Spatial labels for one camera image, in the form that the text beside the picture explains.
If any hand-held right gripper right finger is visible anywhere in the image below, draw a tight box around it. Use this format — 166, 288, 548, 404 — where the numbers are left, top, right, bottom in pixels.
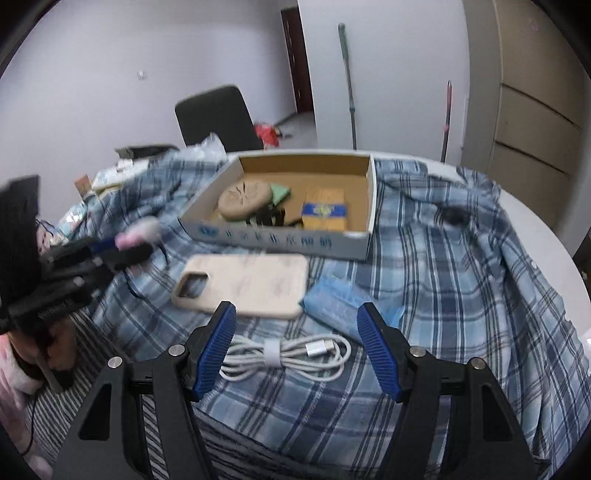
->
356, 302, 539, 480

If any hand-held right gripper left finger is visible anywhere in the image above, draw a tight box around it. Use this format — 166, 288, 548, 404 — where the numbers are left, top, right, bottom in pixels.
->
52, 301, 238, 480

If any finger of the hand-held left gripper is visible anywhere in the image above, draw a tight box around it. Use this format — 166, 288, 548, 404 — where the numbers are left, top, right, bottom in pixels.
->
78, 244, 154, 284
51, 237, 118, 264

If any white usb cable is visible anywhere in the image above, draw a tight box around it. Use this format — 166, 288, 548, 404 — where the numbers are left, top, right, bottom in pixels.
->
219, 335, 352, 383

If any brown round cushion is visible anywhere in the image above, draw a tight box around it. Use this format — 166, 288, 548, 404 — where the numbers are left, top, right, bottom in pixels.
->
218, 181, 272, 220

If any cardboard box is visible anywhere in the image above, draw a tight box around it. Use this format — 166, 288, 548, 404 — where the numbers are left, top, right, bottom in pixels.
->
178, 154, 375, 263

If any black strap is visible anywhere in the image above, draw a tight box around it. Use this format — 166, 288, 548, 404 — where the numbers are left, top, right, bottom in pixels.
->
247, 205, 287, 228

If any blue and gold packet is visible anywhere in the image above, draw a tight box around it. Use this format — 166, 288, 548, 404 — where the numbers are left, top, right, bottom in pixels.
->
301, 188, 348, 232

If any person's left forearm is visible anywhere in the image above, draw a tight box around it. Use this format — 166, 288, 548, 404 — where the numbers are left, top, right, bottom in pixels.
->
0, 337, 51, 467

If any person's left hand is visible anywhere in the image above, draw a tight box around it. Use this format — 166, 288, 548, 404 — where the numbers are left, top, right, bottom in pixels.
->
14, 318, 79, 370

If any teal snack packet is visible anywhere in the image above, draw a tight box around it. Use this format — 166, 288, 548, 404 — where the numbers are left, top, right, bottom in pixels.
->
60, 203, 90, 232

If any light blue packet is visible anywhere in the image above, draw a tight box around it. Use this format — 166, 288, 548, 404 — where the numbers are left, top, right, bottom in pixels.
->
299, 276, 405, 340

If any beige phone case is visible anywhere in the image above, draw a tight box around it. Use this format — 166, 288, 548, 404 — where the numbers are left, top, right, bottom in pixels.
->
172, 254, 309, 319

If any grey striped cloth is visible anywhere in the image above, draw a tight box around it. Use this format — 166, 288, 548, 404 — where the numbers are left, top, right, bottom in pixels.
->
23, 295, 218, 480

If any blue plaid shirt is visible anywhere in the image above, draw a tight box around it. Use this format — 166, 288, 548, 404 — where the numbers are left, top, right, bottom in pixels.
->
69, 150, 589, 480

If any clear plastic bag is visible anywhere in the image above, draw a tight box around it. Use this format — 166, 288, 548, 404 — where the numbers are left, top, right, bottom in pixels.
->
185, 133, 229, 160

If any black chair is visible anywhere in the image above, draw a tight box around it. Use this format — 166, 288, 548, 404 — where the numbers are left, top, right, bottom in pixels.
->
174, 85, 264, 151

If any red bag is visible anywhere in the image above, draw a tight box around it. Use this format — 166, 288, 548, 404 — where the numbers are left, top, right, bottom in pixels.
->
254, 122, 280, 148

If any dark brown door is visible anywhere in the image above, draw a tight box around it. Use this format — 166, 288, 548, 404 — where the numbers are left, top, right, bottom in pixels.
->
281, 8, 315, 116

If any black cable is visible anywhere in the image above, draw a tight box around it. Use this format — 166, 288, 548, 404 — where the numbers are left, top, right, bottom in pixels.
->
25, 392, 51, 457

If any pink mop handle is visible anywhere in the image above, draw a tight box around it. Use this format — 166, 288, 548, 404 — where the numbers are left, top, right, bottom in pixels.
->
441, 80, 453, 162

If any grey mop handle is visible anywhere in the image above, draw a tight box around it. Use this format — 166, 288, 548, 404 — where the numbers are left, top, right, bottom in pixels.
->
338, 23, 358, 149

